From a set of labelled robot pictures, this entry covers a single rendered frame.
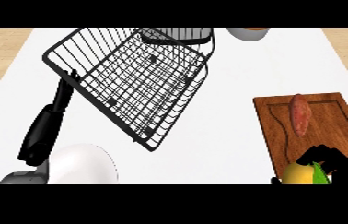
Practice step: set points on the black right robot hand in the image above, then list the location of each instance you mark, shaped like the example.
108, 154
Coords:
327, 157

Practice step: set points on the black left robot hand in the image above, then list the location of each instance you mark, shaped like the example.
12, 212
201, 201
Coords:
43, 132

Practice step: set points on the pale left robot arm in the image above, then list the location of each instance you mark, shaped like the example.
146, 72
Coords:
77, 166

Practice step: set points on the yellow lemon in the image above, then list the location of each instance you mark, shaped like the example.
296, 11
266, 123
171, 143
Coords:
296, 174

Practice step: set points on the brown wooden cutting board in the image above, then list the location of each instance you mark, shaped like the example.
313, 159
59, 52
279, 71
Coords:
326, 123

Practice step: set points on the green vegetable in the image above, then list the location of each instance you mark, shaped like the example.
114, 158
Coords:
322, 175

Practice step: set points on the reddish sweet potato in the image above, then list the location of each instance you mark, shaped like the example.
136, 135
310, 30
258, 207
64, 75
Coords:
299, 115

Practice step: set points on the grey round cup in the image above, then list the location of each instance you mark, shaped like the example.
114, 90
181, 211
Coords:
246, 35

